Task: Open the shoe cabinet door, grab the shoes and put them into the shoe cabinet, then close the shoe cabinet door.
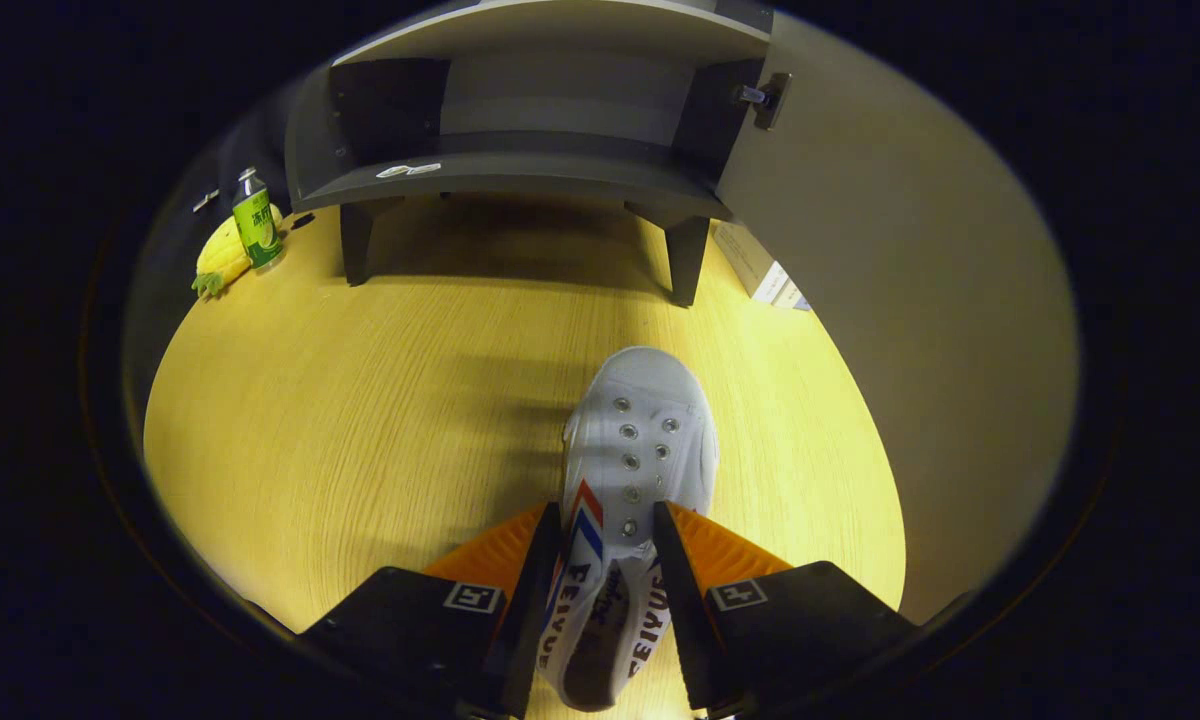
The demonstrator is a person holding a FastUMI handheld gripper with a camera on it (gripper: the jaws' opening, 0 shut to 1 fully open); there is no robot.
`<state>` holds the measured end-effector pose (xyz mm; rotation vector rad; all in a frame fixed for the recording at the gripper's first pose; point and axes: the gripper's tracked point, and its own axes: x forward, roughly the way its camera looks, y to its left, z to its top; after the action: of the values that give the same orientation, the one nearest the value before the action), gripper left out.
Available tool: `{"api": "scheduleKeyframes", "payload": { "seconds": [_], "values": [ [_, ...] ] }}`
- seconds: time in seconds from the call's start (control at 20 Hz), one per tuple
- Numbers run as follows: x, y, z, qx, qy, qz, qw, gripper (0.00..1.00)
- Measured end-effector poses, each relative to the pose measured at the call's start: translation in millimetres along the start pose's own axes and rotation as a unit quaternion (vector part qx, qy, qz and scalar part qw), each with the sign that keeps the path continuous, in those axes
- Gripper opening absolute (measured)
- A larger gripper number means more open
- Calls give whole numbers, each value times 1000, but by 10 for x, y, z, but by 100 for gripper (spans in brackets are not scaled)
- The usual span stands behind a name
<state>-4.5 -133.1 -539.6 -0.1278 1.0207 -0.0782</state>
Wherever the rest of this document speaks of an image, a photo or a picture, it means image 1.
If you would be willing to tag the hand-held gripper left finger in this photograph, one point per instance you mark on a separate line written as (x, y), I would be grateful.
(530, 620)

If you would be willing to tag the flat cardboard box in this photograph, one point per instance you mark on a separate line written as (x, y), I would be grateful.
(755, 262)

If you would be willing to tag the green drink bottle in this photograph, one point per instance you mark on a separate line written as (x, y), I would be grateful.
(257, 225)

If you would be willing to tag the beige shoe cabinet door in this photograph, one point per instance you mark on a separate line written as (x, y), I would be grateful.
(910, 300)

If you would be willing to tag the yellow corn plush toy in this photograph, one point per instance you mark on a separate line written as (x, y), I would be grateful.
(218, 258)

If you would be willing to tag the black backdrop cloth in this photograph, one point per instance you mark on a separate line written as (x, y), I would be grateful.
(250, 140)

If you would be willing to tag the metal door hinge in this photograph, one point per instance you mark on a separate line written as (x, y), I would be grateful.
(768, 100)

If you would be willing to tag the silver clip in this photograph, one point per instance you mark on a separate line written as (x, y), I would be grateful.
(205, 201)

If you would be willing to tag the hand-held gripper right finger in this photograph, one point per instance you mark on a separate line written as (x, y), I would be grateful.
(685, 620)

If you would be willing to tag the white canvas shoe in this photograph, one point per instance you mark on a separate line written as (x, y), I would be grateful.
(635, 420)

